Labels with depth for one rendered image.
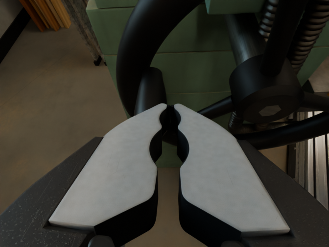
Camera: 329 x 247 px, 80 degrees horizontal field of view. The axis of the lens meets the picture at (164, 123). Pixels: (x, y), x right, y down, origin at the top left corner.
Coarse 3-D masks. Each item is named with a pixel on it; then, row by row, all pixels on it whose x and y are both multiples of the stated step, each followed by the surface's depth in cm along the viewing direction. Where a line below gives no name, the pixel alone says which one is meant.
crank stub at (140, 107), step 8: (144, 72) 16; (152, 72) 15; (160, 72) 16; (144, 80) 15; (152, 80) 15; (160, 80) 15; (144, 88) 14; (152, 88) 14; (160, 88) 14; (144, 96) 14; (152, 96) 14; (160, 96) 14; (136, 104) 14; (144, 104) 13; (152, 104) 13; (136, 112) 14
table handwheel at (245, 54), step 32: (160, 0) 11; (192, 0) 11; (288, 0) 12; (128, 32) 13; (160, 32) 13; (256, 32) 22; (288, 32) 13; (128, 64) 15; (256, 64) 18; (288, 64) 18; (128, 96) 18; (256, 96) 17; (288, 96) 17; (320, 96) 21; (288, 128) 28; (320, 128) 25
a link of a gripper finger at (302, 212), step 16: (240, 144) 8; (256, 160) 7; (272, 176) 6; (288, 176) 6; (272, 192) 6; (288, 192) 6; (304, 192) 6; (288, 208) 5; (304, 208) 5; (320, 208) 6; (288, 224) 5; (304, 224) 5; (320, 224) 5; (240, 240) 5; (256, 240) 5; (272, 240) 5; (288, 240) 5; (304, 240) 5; (320, 240) 5
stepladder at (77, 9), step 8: (64, 0) 101; (72, 0) 100; (80, 0) 117; (88, 0) 116; (72, 8) 108; (80, 8) 106; (72, 16) 108; (80, 16) 107; (80, 24) 115; (88, 24) 113; (80, 32) 117; (88, 32) 115; (88, 40) 123; (96, 40) 121; (88, 48) 126; (96, 48) 124; (96, 56) 134; (96, 64) 135
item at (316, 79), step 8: (328, 56) 48; (328, 64) 47; (320, 72) 46; (328, 72) 45; (312, 80) 44; (320, 80) 44; (328, 80) 44; (304, 88) 46; (312, 88) 43; (320, 88) 43; (328, 88) 43; (328, 96) 44
